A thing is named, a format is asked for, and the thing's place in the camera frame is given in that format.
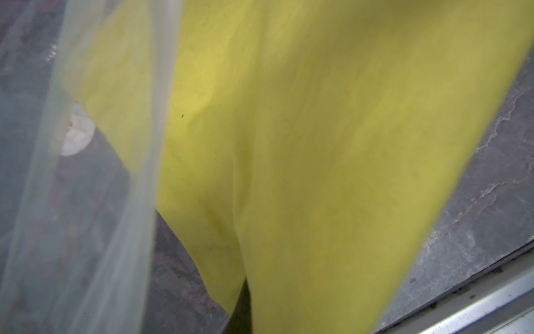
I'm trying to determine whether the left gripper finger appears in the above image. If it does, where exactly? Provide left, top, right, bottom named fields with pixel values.
left=223, top=280, right=253, bottom=334

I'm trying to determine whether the yellow green garment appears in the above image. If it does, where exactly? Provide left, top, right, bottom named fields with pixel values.
left=62, top=0, right=534, bottom=334

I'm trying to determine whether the clear plastic vacuum bag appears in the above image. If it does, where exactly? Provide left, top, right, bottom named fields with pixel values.
left=1, top=1, right=183, bottom=333

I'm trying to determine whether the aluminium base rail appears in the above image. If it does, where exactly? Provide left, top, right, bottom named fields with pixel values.
left=378, top=242, right=533, bottom=334

